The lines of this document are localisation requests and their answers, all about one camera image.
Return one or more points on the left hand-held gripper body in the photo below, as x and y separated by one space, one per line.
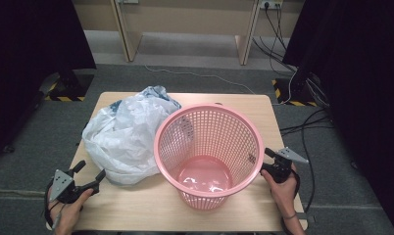
61 184

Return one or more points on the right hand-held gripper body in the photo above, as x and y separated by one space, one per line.
283 168

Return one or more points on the white plastic bag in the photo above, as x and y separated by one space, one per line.
126 140

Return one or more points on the pink plastic mesh basket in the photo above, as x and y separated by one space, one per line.
208 182

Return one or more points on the person's right hand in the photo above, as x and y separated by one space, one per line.
285 196

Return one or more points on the person's left hand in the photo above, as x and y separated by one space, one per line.
69 215

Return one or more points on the dark wristband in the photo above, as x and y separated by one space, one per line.
290 216

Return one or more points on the black stand base hazard tape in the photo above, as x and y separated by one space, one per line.
69 88
291 93

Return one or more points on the black curtain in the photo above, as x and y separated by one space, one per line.
361 81
28 65

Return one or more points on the beige wooden desk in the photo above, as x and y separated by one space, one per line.
185 19

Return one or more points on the white wall power socket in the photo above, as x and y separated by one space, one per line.
270 3

